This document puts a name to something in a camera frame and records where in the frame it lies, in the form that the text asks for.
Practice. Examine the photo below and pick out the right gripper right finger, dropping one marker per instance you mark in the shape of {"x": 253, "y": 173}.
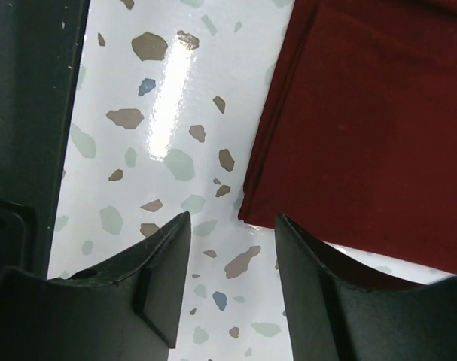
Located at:
{"x": 338, "y": 308}

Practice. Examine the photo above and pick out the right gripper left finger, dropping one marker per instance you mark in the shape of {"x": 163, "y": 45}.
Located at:
{"x": 127, "y": 307}

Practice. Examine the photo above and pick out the dark red t-shirt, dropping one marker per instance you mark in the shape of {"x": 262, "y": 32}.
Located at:
{"x": 357, "y": 141}

